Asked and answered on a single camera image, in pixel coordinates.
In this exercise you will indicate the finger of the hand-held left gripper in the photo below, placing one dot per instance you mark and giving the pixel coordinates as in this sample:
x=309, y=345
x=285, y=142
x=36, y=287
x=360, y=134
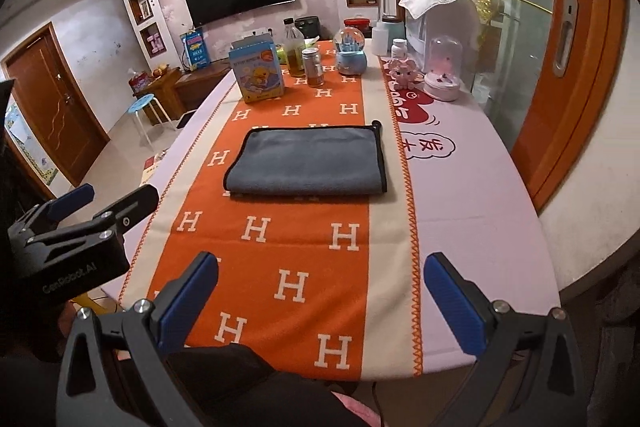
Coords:
x=140, y=203
x=72, y=201

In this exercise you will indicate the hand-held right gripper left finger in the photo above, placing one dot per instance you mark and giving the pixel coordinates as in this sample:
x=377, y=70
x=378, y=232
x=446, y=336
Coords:
x=192, y=292

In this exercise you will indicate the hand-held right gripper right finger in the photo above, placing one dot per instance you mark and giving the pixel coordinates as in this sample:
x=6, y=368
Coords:
x=452, y=299

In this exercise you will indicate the grey towel with black edge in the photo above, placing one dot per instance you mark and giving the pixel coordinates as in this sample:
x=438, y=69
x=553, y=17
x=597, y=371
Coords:
x=305, y=162

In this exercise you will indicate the pink printed tablecloth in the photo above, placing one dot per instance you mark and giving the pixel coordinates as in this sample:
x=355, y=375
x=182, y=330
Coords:
x=470, y=207

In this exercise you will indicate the black floor mat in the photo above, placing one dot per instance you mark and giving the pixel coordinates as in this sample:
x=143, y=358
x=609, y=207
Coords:
x=186, y=120

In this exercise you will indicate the brown wooden door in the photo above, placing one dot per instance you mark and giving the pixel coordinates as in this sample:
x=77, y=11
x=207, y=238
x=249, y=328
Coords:
x=55, y=107

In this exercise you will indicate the blue round stool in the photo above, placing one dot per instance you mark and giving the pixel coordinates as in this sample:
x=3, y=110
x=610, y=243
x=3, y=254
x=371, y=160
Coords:
x=141, y=103

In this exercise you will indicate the person's dark clothing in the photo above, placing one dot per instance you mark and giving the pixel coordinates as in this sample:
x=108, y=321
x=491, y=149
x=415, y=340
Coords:
x=240, y=387

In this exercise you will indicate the orange letter-patterned table runner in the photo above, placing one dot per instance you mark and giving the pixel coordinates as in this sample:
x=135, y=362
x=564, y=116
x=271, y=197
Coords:
x=295, y=247

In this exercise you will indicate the red gift box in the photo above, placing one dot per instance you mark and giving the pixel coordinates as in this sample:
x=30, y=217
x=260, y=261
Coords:
x=139, y=83

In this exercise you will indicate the wooden television cabinet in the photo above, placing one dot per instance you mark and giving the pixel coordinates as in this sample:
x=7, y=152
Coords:
x=195, y=87

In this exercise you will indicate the blue printed board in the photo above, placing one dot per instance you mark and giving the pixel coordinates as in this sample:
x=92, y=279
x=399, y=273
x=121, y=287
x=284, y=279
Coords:
x=195, y=49

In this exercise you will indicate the blue printed cardboard box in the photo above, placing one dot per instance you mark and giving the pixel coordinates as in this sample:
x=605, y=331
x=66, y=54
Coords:
x=257, y=74

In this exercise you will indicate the glass oil bottle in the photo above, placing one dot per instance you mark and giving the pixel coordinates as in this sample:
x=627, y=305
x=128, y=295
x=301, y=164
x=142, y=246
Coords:
x=294, y=54

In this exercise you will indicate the glass spice jar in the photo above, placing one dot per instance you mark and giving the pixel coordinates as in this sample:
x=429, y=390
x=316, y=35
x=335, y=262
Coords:
x=313, y=69

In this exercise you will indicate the glass dome ornament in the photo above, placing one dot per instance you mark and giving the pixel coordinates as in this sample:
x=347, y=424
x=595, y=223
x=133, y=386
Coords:
x=442, y=67

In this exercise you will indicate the small white pill bottle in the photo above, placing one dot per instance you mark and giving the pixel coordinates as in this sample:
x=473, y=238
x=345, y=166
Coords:
x=398, y=49

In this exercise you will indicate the blue snow globe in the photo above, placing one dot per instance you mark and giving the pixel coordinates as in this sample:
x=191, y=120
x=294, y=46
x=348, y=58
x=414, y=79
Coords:
x=351, y=52

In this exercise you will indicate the white countertop appliance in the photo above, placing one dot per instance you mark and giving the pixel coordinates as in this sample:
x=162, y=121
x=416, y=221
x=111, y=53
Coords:
x=450, y=32

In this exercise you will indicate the white plastic bottle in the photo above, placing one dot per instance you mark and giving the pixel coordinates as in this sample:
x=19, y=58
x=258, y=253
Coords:
x=378, y=42

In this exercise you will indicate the wooden framed glass sliding door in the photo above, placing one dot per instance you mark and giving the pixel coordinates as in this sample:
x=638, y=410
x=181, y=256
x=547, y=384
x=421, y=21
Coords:
x=575, y=57

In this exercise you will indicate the light blue jug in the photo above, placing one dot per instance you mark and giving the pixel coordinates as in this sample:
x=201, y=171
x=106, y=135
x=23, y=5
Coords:
x=395, y=29

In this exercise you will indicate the red-lidded container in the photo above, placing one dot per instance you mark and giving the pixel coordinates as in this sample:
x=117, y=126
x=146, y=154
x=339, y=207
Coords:
x=357, y=27

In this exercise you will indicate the colourful wall poster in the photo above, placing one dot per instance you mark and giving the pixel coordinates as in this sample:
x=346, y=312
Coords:
x=30, y=147

